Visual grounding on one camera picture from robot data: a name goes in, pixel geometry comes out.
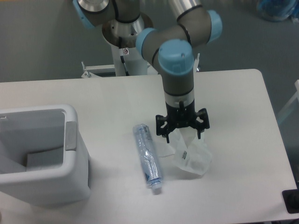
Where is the crushed clear plastic bottle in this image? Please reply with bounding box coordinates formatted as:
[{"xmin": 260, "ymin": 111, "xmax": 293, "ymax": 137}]
[{"xmin": 133, "ymin": 124, "xmax": 163, "ymax": 195}]

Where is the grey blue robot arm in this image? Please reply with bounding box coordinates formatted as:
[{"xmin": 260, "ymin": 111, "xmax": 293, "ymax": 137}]
[{"xmin": 73, "ymin": 0, "xmax": 222, "ymax": 138}]

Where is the black device at edge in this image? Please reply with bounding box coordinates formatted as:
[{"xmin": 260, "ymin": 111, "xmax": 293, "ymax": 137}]
[{"xmin": 282, "ymin": 189, "xmax": 299, "ymax": 214}]

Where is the white pedestal base frame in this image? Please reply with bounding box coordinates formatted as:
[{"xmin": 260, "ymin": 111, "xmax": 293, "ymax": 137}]
[{"xmin": 81, "ymin": 53, "xmax": 201, "ymax": 78}]

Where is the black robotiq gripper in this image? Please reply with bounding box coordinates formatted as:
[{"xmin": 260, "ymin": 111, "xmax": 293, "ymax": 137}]
[{"xmin": 156, "ymin": 101, "xmax": 210, "ymax": 143}]

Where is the blue plastic bag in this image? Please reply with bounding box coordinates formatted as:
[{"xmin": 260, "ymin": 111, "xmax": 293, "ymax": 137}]
[{"xmin": 256, "ymin": 0, "xmax": 299, "ymax": 22}]

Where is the white trash can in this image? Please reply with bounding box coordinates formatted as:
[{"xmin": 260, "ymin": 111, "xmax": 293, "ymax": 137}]
[{"xmin": 0, "ymin": 105, "xmax": 91, "ymax": 205}]

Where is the clear plastic wrapper bag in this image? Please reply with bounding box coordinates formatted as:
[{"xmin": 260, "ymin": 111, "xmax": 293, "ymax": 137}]
[{"xmin": 156, "ymin": 128, "xmax": 212, "ymax": 176}]

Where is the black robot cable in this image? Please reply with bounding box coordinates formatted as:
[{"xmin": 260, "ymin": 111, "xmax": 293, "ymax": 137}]
[{"xmin": 118, "ymin": 36, "xmax": 130, "ymax": 77}]

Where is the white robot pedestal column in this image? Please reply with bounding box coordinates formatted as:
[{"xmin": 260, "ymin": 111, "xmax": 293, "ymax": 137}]
[{"xmin": 102, "ymin": 12, "xmax": 153, "ymax": 77}]

